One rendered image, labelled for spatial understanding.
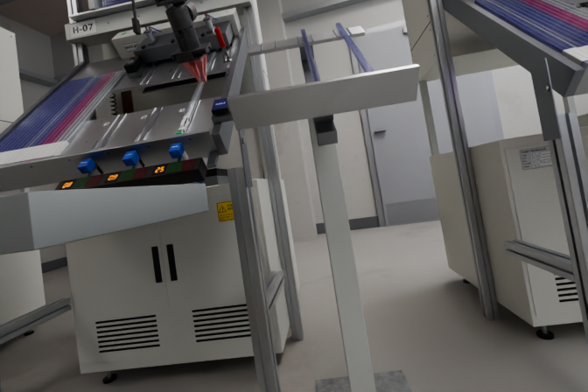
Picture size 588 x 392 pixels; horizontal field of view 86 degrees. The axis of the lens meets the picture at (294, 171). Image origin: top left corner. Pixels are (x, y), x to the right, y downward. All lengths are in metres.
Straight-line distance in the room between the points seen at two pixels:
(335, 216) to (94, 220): 0.59
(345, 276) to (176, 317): 0.62
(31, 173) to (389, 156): 3.10
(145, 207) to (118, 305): 0.95
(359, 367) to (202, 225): 0.61
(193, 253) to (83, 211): 0.84
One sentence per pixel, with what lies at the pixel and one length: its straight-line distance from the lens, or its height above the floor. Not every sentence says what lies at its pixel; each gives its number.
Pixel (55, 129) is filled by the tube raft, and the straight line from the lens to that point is 1.11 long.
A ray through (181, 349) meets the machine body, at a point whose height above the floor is 0.11.
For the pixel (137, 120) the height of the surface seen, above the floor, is 0.82.
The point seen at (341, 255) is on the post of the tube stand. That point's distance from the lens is 0.81.
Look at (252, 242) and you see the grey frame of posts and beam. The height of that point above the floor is 0.47.
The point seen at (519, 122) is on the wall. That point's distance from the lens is 3.91.
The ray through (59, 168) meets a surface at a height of 0.71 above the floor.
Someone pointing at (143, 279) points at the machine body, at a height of 0.35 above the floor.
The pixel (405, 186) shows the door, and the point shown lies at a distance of 3.54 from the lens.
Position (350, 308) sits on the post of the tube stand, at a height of 0.26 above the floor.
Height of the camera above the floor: 0.58
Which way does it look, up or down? 3 degrees up
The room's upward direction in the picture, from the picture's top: 9 degrees counter-clockwise
